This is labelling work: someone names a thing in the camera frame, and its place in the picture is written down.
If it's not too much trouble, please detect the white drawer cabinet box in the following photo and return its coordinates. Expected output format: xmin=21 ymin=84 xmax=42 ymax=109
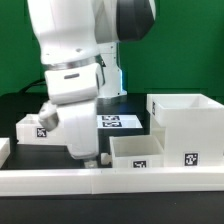
xmin=146 ymin=94 xmax=224 ymax=167

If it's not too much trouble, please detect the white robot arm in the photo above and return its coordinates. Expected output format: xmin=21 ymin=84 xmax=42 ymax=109
xmin=27 ymin=0 xmax=156 ymax=168

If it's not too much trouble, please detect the marker tag sheet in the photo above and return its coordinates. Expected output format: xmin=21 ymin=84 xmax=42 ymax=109
xmin=97 ymin=115 xmax=142 ymax=129

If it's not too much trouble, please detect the white front rail fence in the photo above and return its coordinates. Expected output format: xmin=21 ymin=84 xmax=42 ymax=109
xmin=0 ymin=167 xmax=224 ymax=196

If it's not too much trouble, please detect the white drawer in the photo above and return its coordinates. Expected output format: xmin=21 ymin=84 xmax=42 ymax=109
xmin=16 ymin=114 xmax=65 ymax=146
xmin=101 ymin=135 xmax=164 ymax=168

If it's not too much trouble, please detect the black cable bundle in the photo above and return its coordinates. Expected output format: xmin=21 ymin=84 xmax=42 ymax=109
xmin=18 ymin=78 xmax=48 ymax=94

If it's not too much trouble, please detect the white left rail segment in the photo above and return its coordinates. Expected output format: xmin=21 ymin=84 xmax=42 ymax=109
xmin=0 ymin=138 xmax=10 ymax=168

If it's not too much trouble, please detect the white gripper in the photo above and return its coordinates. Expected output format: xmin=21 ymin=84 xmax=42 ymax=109
xmin=39 ymin=100 xmax=99 ymax=168

